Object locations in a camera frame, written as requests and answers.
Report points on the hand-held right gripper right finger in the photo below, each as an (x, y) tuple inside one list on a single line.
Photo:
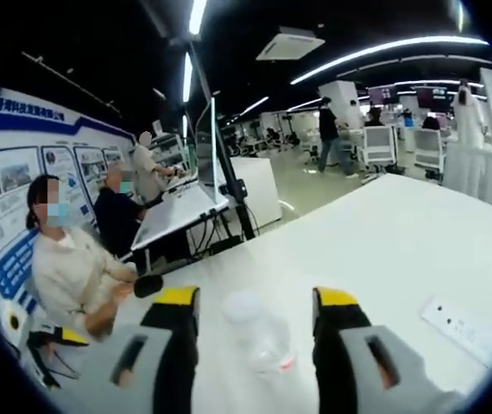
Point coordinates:
[(341, 345)]

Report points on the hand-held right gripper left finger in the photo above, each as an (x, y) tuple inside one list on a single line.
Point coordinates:
[(172, 345)]

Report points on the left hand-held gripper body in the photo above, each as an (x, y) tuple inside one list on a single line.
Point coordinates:
[(15, 332)]

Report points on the clear plastic bottle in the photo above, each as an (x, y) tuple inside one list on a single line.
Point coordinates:
[(259, 332)]

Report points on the black rounded object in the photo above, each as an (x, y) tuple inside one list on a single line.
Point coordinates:
[(149, 286)]

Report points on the white table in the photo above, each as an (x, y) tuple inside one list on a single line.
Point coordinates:
[(358, 241)]

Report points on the white power strip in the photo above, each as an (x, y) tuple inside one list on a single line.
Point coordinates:
[(462, 330)]

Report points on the tilted white desk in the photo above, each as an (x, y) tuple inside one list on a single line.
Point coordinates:
[(177, 215)]

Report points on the black tripod stand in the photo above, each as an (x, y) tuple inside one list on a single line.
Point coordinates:
[(235, 187)]

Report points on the upright white board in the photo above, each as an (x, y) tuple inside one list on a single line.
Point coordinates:
[(206, 164)]

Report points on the white office chair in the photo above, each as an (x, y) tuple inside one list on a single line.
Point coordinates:
[(428, 144), (380, 142)]

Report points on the white low partition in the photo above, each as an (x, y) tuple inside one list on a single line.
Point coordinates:
[(474, 172)]

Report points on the ceiling air vent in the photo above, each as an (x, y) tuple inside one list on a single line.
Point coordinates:
[(291, 43)]

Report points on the long ceiling light strip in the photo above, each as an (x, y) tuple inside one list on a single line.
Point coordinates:
[(401, 44)]

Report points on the short ceiling light strip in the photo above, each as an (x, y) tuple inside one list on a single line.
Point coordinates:
[(197, 15)]

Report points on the blue and white wall poster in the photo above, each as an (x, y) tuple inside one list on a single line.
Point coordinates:
[(8, 181)]

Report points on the wall screen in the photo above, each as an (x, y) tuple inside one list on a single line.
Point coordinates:
[(383, 94), (432, 95)]

